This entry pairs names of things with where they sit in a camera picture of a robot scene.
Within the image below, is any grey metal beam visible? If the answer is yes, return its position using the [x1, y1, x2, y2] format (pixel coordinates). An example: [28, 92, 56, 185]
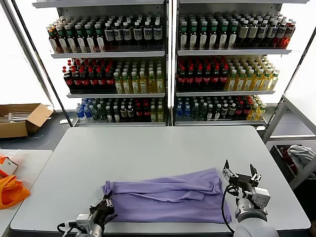
[0, 0, 55, 109]

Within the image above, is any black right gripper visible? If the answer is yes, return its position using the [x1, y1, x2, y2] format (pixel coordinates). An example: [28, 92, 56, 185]
[221, 159, 263, 196]

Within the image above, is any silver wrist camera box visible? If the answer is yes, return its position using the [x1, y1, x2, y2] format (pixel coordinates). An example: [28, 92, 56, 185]
[251, 187, 271, 210]
[75, 213, 91, 227]

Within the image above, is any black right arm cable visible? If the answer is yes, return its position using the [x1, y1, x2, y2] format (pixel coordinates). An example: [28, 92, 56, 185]
[220, 184, 242, 233]

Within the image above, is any open cardboard box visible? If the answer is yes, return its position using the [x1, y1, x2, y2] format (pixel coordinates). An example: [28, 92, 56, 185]
[0, 103, 54, 139]

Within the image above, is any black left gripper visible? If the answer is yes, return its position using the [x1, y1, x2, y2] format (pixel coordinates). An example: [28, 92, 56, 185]
[88, 194, 119, 224]

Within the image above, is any small yellow juice bottle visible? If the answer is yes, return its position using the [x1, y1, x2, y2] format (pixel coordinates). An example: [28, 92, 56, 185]
[246, 103, 258, 121]
[255, 103, 267, 120]

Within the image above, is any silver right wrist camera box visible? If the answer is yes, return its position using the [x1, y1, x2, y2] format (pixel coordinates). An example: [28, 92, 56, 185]
[251, 187, 271, 210]

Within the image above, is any orange cloth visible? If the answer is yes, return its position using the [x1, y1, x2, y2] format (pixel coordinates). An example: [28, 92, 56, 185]
[0, 175, 31, 210]

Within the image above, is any small cola bottle red cap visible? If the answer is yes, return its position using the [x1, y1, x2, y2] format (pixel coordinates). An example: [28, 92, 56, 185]
[135, 102, 144, 123]
[143, 102, 151, 123]
[235, 100, 244, 119]
[242, 100, 251, 119]

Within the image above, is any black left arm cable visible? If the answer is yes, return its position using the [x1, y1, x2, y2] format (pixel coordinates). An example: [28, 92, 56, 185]
[56, 221, 77, 235]

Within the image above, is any blue drink bottle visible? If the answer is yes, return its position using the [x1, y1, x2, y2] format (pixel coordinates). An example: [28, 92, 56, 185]
[183, 103, 192, 120]
[175, 103, 184, 120]
[84, 103, 93, 122]
[76, 103, 85, 122]

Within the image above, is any grey metal drinks shelf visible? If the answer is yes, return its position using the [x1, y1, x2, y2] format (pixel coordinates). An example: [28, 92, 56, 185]
[32, 0, 171, 128]
[172, 0, 311, 130]

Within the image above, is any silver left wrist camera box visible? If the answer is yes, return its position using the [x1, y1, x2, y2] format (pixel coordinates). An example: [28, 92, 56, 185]
[75, 213, 91, 227]

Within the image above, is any black metal pole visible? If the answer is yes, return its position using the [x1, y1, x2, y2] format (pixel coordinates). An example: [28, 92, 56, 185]
[11, 0, 74, 127]

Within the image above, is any red cloth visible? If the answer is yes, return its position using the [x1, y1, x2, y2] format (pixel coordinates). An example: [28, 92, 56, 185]
[278, 147, 297, 173]

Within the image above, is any clear green water bottle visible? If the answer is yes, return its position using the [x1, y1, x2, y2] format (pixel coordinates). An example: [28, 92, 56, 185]
[191, 102, 200, 120]
[199, 102, 208, 120]
[91, 105, 100, 122]
[98, 105, 107, 122]

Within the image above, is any black storage bin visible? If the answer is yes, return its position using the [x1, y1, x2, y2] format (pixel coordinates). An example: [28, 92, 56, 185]
[269, 144, 316, 191]

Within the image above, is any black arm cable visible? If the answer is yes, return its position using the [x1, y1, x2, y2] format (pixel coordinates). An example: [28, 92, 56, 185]
[220, 184, 242, 233]
[56, 221, 77, 235]

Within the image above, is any dark bottle blue-white label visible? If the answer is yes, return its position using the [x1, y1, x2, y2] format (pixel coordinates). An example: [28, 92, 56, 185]
[114, 21, 123, 47]
[153, 20, 162, 46]
[266, 20, 278, 49]
[256, 20, 269, 49]
[104, 22, 115, 47]
[133, 21, 143, 46]
[143, 21, 153, 46]
[122, 21, 132, 46]

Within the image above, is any grey white crumpled cloth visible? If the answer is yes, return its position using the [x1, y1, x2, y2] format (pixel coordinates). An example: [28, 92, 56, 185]
[287, 145, 316, 171]

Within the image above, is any purple t-shirt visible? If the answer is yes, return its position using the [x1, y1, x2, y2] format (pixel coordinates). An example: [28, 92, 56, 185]
[101, 167, 233, 224]

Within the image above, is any grey metal frame rack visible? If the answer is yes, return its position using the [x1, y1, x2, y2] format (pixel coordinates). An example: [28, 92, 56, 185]
[263, 93, 316, 144]

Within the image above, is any dark tea bottle white label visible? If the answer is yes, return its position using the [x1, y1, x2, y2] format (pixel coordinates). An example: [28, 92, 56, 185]
[64, 24, 77, 53]
[179, 21, 189, 50]
[228, 21, 238, 50]
[75, 23, 86, 53]
[55, 24, 67, 54]
[208, 21, 218, 50]
[94, 23, 106, 53]
[189, 21, 198, 50]
[218, 21, 229, 50]
[84, 23, 96, 53]
[198, 21, 208, 50]

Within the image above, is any yellow juice bottle green band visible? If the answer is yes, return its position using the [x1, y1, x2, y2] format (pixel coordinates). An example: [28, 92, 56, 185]
[225, 69, 237, 91]
[269, 69, 280, 91]
[139, 70, 148, 94]
[252, 69, 264, 91]
[156, 70, 165, 94]
[148, 70, 157, 94]
[114, 71, 123, 94]
[235, 69, 246, 91]
[261, 69, 273, 91]
[122, 71, 132, 94]
[243, 69, 255, 91]
[130, 71, 140, 94]

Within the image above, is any small white orange box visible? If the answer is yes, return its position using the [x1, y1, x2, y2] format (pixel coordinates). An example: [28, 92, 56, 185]
[0, 155, 19, 176]

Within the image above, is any red drink bottle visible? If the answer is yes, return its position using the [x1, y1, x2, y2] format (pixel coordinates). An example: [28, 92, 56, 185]
[275, 20, 286, 49]
[283, 21, 296, 49]

